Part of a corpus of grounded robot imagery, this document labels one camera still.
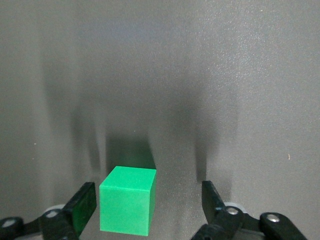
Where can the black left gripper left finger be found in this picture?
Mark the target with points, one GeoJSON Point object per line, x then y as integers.
{"type": "Point", "coordinates": [75, 215]}

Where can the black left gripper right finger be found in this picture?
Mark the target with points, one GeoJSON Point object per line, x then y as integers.
{"type": "Point", "coordinates": [225, 222]}

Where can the small green cube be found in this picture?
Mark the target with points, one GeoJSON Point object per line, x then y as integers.
{"type": "Point", "coordinates": [125, 205]}

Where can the dark grey table mat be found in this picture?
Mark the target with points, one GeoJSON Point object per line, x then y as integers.
{"type": "Point", "coordinates": [175, 75]}

